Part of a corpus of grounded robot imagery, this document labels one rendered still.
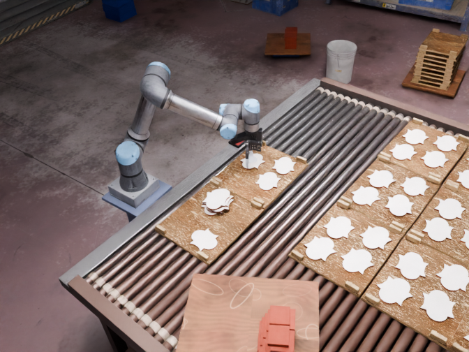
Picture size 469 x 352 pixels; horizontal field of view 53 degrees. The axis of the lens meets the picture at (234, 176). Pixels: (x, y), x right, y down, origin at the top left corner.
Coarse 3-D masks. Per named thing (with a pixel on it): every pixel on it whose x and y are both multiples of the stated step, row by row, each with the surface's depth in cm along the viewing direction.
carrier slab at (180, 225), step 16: (192, 208) 233; (240, 208) 231; (256, 208) 230; (160, 224) 226; (176, 224) 225; (192, 224) 225; (208, 224) 224; (224, 224) 224; (240, 224) 223; (176, 240) 218; (192, 240) 217; (224, 240) 216
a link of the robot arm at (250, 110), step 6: (246, 102) 225; (252, 102) 225; (258, 102) 226; (246, 108) 224; (252, 108) 223; (258, 108) 225; (246, 114) 226; (252, 114) 225; (258, 114) 227; (246, 120) 229; (252, 120) 228; (258, 120) 230
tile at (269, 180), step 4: (260, 176) 246; (264, 176) 246; (268, 176) 246; (272, 176) 245; (276, 176) 245; (260, 180) 244; (264, 180) 243; (268, 180) 243; (272, 180) 243; (276, 180) 243; (260, 184) 241; (264, 184) 241; (268, 184) 241; (272, 184) 241; (276, 184) 241; (260, 188) 240; (264, 188) 239; (268, 188) 239; (272, 188) 240; (276, 188) 240
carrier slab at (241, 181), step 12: (240, 156) 260; (264, 156) 259; (276, 156) 258; (288, 156) 258; (228, 168) 253; (240, 168) 253; (264, 168) 252; (300, 168) 250; (228, 180) 246; (240, 180) 246; (252, 180) 245; (288, 180) 244; (240, 192) 239; (252, 192) 239; (264, 192) 238; (276, 192) 238
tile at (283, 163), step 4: (276, 160) 255; (280, 160) 255; (284, 160) 254; (288, 160) 254; (276, 164) 252; (280, 164) 252; (284, 164) 252; (288, 164) 252; (292, 164) 252; (272, 168) 250; (276, 168) 250; (280, 168) 250; (284, 168) 249; (288, 168) 249; (292, 168) 249; (280, 172) 248; (284, 172) 247; (288, 172) 247
